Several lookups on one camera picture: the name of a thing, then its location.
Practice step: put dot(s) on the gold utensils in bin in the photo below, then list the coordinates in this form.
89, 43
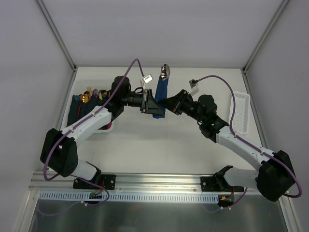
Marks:
94, 94

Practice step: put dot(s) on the spoon with green handle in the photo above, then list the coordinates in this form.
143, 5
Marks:
165, 72

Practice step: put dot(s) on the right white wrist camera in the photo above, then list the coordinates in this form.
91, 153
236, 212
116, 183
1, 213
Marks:
194, 87

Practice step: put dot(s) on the white slotted cable duct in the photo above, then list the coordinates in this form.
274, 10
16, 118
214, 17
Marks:
130, 197

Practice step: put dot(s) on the aluminium mounting rail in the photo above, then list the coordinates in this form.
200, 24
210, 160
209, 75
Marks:
125, 182

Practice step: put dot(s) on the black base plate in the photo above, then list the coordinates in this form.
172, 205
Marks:
217, 184
106, 181

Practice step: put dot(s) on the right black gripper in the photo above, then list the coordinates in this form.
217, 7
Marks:
180, 102

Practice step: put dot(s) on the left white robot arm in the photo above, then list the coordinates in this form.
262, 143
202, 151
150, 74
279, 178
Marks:
59, 151

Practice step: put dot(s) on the white perforated utensil tray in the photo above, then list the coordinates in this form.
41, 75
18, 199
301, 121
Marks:
240, 122

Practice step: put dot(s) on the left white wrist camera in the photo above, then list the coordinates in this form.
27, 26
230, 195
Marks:
145, 80

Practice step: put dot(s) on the white plastic bin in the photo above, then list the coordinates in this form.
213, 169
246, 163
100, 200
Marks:
80, 86

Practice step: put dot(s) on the blue paper napkin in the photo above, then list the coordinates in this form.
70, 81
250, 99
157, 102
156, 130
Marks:
161, 93

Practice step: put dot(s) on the rolled dark napkin bundles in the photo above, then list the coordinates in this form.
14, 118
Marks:
79, 109

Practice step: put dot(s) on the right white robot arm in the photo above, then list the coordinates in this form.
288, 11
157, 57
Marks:
272, 173

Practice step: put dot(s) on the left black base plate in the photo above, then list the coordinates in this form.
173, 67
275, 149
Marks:
106, 181

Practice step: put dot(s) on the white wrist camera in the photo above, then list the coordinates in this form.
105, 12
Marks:
194, 87
145, 80

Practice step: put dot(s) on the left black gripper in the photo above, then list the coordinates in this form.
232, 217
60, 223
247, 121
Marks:
147, 101

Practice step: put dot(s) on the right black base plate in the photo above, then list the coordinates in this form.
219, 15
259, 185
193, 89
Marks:
217, 184

